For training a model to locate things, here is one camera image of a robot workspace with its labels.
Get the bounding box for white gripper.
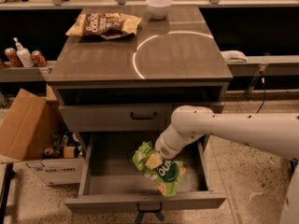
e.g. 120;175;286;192
145;124;203;170

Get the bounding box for green rice chip bag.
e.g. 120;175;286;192
133;141;187;198

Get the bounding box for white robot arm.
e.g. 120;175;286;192
147;105;299;224

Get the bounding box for open middle drawer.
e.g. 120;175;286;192
65;131;226;213

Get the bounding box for closed top drawer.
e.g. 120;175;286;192
58;102;225;133

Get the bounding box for grey drawer cabinet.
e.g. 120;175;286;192
47;5;234;215

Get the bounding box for brown yellow chip bag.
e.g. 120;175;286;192
66;13;141;40

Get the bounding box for cardboard box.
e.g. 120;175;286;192
0;89;83;186

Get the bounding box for folded white cloth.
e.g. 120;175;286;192
221;50;248;63

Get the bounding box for black stand left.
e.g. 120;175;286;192
0;163;15;224

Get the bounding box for white bowl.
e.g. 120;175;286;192
146;0;173;19

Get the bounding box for red soda can right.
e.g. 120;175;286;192
32;50;48;67

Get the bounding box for red soda can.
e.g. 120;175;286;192
32;50;48;67
5;48;21;67

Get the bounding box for white pump bottle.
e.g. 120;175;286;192
13;37;35;68

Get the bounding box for red soda can left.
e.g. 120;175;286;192
5;48;21;67

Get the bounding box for blue drawer pull strap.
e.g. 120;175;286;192
135;210;165;224

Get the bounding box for black cable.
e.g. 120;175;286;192
255;75;267;115

